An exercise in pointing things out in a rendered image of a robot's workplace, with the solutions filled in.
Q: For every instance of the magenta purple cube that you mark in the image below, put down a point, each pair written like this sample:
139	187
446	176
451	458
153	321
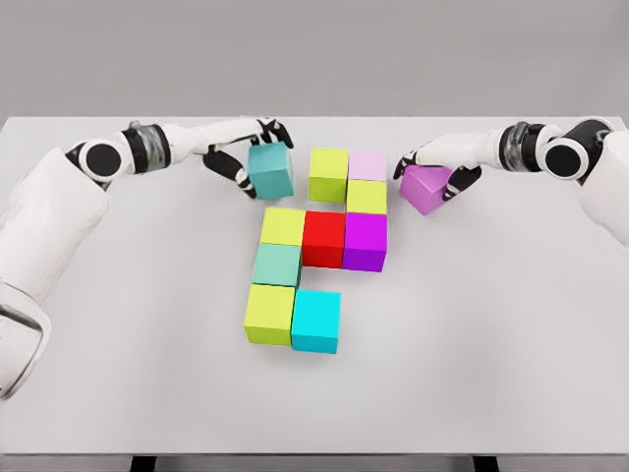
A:
364	241

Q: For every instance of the mint green cube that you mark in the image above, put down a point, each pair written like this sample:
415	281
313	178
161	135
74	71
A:
276	265

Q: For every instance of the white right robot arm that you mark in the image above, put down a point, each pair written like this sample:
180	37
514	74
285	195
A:
565	162

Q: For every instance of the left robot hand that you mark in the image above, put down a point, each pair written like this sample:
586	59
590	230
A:
223	135

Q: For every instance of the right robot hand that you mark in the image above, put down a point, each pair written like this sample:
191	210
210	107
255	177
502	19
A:
444	147

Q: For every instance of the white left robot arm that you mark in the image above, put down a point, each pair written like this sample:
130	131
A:
74	206

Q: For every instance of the teal cube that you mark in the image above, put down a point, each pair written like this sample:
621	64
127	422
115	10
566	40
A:
269	169

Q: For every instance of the yellow-green cube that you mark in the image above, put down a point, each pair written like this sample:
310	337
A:
281	227
328	174
268	314
366	197

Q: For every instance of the pale pink cube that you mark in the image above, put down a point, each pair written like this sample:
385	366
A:
367	166

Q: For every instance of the red cube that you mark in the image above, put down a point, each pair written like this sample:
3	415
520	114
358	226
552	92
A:
323	238

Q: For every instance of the cyan cube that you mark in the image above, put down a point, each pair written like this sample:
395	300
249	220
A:
316	322

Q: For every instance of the orchid purple cube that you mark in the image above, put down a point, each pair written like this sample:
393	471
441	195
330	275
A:
423	189

